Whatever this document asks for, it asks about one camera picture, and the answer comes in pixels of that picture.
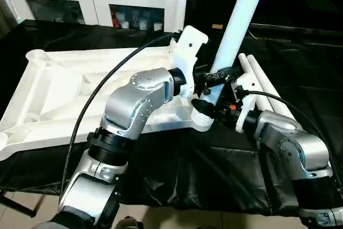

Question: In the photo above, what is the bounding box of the white plastic table top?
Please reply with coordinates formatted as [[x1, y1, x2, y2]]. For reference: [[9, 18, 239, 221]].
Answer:
[[0, 46, 215, 161]]

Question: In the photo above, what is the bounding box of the black work mat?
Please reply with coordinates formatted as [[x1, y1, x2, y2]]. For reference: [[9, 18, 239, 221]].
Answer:
[[0, 19, 343, 218]]

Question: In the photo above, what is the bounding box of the red bottle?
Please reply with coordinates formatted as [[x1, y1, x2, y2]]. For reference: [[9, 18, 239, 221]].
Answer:
[[111, 10, 120, 28]]

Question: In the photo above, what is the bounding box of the dark left robot foot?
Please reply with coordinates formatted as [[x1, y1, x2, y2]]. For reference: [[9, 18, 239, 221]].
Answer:
[[117, 217, 141, 229]]

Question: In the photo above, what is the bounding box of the black tripod stand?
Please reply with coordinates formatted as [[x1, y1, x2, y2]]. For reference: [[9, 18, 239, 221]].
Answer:
[[0, 191, 38, 218]]

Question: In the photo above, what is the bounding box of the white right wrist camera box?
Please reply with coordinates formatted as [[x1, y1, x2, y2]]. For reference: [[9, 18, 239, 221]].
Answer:
[[232, 73, 259, 133]]

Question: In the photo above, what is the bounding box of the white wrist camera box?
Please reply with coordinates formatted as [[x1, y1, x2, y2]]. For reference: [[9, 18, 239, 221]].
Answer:
[[170, 25, 208, 99], [232, 73, 259, 133]]

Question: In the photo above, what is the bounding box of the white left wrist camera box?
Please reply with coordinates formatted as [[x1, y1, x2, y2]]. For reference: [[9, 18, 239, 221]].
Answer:
[[170, 25, 208, 99]]

